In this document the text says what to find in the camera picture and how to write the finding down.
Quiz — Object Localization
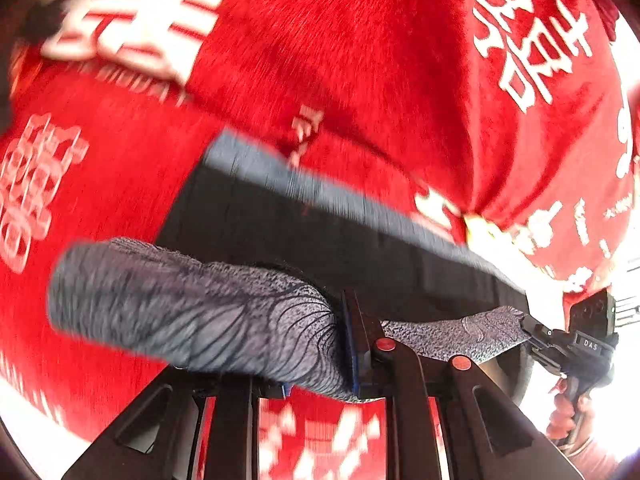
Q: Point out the black pants with patterned waistband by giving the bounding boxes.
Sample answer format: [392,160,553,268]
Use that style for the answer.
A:
[47,131,533,401]

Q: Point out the person's right hand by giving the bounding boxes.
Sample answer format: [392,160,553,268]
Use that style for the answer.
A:
[546,378,594,448]

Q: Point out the red sofa cover with characters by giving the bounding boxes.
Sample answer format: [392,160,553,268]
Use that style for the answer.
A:
[1,0,634,460]

